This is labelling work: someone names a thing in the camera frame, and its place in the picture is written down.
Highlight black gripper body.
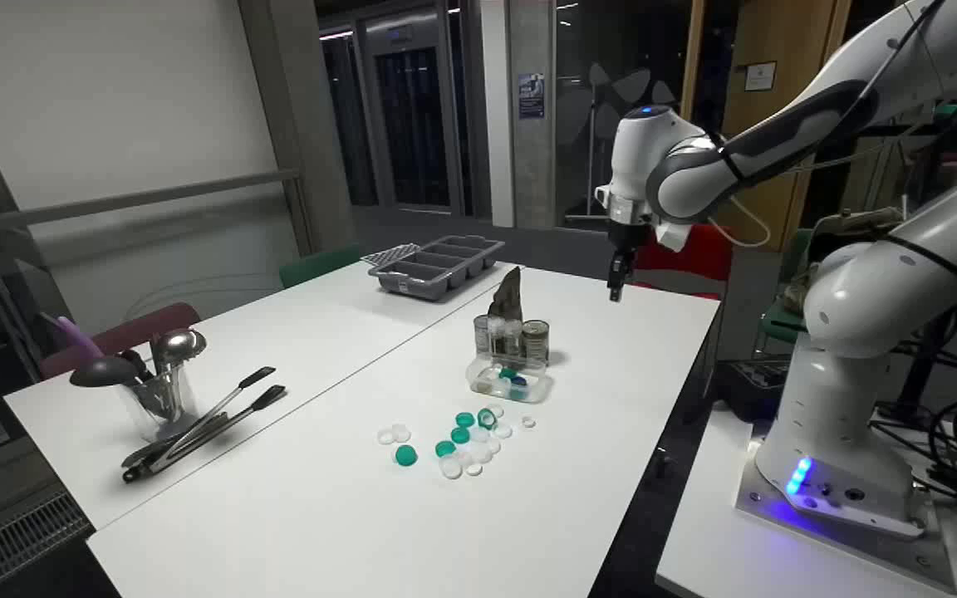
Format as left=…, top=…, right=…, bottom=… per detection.
left=605, top=215, right=650, bottom=272

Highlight white bowl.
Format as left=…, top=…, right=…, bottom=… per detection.
left=463, top=354, right=558, bottom=408

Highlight small can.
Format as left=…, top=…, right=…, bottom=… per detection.
left=522, top=316, right=556, bottom=372

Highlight small glass jar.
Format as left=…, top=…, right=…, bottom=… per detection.
left=473, top=311, right=502, bottom=357
left=496, top=316, right=528, bottom=367

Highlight black box device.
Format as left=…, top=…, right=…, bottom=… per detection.
left=715, top=354, right=793, bottom=427

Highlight gray cutlery tray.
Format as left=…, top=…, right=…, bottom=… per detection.
left=371, top=233, right=509, bottom=303

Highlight white paper door sign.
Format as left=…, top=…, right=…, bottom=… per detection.
left=741, top=59, right=782, bottom=97

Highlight green chair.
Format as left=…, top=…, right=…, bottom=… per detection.
left=276, top=242, right=365, bottom=291

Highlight black metal tongs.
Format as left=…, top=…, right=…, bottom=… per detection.
left=118, top=361, right=279, bottom=471
left=118, top=382, right=292, bottom=485

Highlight shiny metal spoon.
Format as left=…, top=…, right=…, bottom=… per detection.
left=149, top=326, right=211, bottom=385

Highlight metal utensil holder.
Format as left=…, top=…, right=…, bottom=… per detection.
left=131, top=361, right=199, bottom=431

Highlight dark metal spoon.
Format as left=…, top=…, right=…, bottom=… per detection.
left=65, top=353, right=157, bottom=393

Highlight purple utensil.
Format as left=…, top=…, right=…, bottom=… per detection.
left=50, top=308, right=106, bottom=367

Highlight floor vent grille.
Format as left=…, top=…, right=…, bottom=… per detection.
left=0, top=492, right=97, bottom=598

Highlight small wall poster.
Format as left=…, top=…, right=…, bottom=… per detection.
left=515, top=68, right=549, bottom=121

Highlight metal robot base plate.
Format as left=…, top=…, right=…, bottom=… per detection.
left=733, top=439, right=957, bottom=595

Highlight gray wall handrail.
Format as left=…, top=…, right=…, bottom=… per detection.
left=0, top=165, right=307, bottom=245

